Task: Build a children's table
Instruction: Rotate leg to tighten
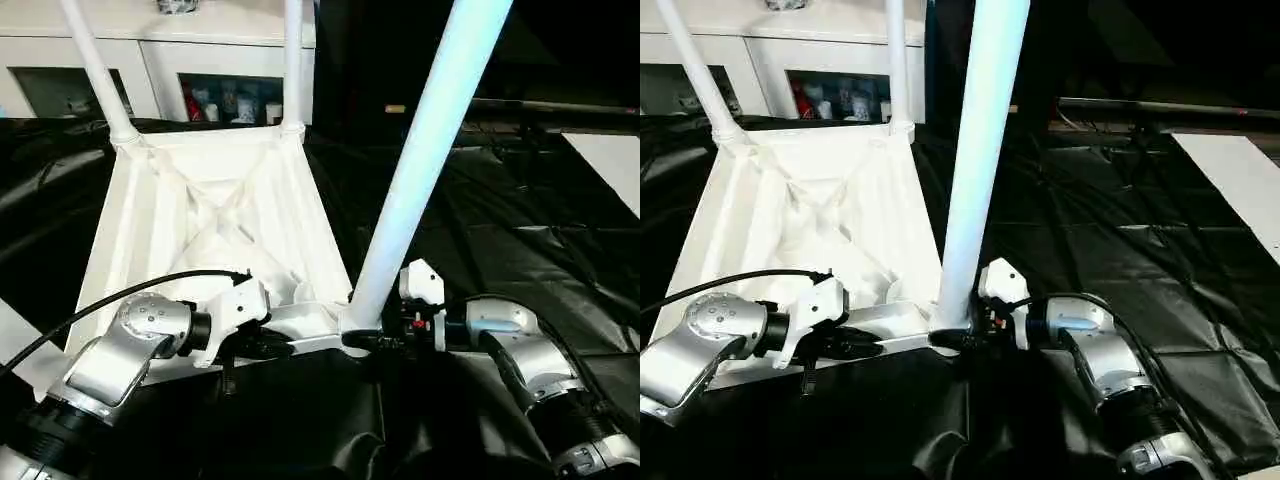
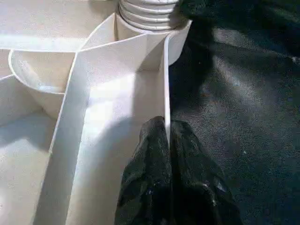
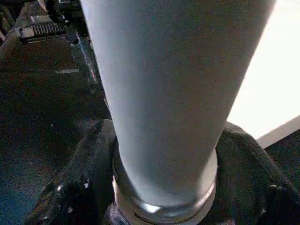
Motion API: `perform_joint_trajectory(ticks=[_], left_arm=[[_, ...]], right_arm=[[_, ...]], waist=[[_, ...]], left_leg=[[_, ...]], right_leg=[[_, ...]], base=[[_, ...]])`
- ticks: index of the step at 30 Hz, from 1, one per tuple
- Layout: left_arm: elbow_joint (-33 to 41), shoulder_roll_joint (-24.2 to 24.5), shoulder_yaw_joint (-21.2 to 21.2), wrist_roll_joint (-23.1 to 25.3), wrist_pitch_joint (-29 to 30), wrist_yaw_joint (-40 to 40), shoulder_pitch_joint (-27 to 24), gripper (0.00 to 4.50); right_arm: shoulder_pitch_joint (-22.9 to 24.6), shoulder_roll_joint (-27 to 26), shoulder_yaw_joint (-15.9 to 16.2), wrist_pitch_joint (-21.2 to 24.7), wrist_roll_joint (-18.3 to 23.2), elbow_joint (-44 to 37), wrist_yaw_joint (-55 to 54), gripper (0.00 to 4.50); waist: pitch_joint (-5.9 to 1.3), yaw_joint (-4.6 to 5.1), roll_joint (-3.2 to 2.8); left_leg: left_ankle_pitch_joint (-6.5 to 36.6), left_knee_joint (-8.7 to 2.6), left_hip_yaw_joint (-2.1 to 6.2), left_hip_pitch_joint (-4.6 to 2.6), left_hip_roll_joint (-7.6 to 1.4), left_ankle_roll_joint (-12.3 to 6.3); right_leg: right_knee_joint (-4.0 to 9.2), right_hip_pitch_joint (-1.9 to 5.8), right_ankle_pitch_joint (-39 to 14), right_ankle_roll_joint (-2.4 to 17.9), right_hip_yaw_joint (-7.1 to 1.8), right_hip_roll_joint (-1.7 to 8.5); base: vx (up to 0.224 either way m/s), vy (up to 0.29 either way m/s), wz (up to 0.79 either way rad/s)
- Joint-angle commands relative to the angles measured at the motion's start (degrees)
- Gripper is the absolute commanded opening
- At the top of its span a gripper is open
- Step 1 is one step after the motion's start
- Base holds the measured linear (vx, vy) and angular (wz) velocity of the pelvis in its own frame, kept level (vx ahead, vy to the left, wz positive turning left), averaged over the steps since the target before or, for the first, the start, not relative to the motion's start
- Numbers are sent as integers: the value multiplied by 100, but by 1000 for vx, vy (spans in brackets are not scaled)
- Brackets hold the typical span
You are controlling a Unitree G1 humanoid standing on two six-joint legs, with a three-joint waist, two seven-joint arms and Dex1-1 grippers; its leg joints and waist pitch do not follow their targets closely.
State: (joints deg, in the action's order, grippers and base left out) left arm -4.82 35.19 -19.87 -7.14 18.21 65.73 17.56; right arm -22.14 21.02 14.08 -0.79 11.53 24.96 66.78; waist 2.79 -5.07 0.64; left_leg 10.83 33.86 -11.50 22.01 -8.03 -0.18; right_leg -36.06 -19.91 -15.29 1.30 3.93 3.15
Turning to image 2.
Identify white plastic table leg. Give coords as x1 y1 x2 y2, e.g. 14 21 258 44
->
117 0 188 31

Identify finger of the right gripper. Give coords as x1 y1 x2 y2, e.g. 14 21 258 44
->
178 0 223 20

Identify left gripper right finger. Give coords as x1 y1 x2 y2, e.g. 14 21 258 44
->
170 120 242 225

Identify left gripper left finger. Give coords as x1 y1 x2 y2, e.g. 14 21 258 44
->
115 116 172 225

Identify white plastic table top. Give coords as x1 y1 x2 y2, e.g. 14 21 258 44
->
0 0 193 225

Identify black mat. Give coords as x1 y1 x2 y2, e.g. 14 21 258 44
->
166 0 300 225

